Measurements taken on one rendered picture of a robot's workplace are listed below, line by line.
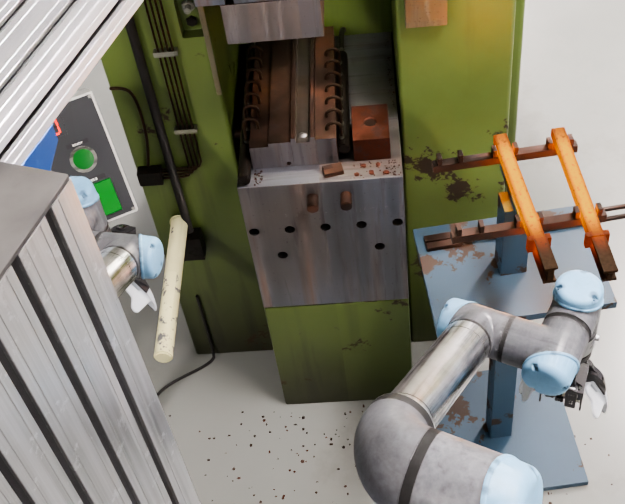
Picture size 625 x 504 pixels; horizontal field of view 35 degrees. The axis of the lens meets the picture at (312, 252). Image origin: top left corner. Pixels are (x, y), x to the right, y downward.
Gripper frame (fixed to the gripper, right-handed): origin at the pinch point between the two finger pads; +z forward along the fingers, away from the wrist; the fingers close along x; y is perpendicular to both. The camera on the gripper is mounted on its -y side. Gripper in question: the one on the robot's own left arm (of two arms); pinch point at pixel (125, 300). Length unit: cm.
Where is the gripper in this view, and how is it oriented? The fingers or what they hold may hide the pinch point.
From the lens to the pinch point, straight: 209.2
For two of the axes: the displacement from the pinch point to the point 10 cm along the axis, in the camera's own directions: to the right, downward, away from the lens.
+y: -3.3, 7.3, -6.0
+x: 9.4, 1.9, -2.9
